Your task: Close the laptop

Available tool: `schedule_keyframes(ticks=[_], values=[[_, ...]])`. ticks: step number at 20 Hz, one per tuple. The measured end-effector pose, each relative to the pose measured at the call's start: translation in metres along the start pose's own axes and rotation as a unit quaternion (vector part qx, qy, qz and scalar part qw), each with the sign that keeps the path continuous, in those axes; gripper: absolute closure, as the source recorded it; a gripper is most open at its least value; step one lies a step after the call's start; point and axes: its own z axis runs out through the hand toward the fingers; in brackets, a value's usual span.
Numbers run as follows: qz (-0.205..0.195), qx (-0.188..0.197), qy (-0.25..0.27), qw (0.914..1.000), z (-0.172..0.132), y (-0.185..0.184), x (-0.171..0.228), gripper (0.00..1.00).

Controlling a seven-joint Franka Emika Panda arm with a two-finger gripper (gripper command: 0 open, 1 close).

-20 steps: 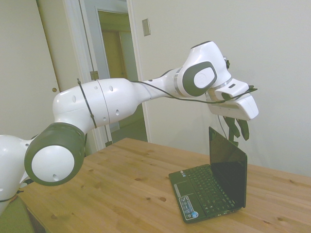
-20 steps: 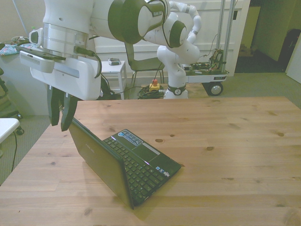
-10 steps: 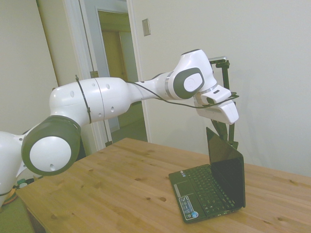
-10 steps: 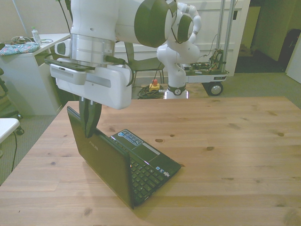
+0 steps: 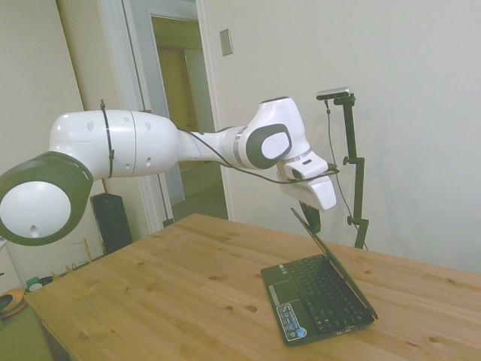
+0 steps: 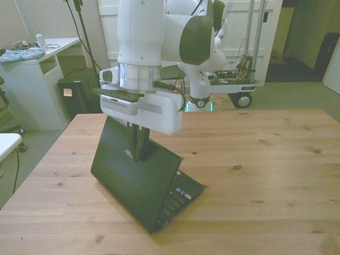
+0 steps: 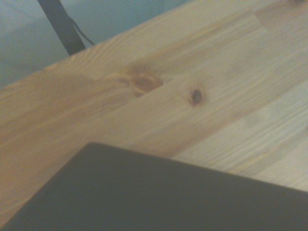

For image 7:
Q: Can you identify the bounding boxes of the black laptop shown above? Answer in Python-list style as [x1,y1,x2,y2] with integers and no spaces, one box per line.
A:
[0,141,308,231]

